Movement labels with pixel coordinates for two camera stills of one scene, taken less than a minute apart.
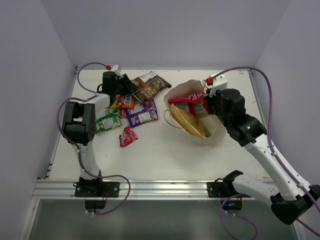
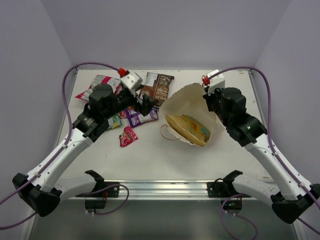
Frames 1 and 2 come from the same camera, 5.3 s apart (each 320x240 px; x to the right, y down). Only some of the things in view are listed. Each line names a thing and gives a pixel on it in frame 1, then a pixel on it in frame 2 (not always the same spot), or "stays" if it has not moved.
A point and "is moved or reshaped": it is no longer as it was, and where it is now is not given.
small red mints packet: [128, 136] stays
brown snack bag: [149, 85] is moved or reshaped
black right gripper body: [222, 116] stays
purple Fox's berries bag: [143, 113] stays
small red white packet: [123, 113] stays
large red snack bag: [190, 100] → [115, 84]
